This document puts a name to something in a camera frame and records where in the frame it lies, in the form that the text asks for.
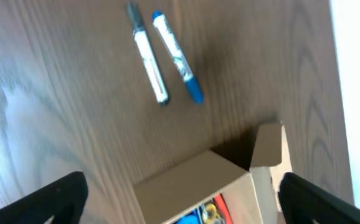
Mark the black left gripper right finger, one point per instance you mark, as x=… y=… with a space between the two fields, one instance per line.
x=303 y=202

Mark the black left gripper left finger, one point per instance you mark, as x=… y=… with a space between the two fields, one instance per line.
x=63 y=201

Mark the correction tape dispenser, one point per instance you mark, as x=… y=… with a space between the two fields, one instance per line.
x=211 y=214

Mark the cardboard box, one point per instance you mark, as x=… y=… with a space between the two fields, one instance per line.
x=250 y=192

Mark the blue plastic block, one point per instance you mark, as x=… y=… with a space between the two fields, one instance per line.
x=190 y=218

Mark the blue whiteboard marker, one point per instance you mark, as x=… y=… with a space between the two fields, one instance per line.
x=178 y=58

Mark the black whiteboard marker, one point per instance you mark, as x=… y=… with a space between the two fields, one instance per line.
x=142 y=42

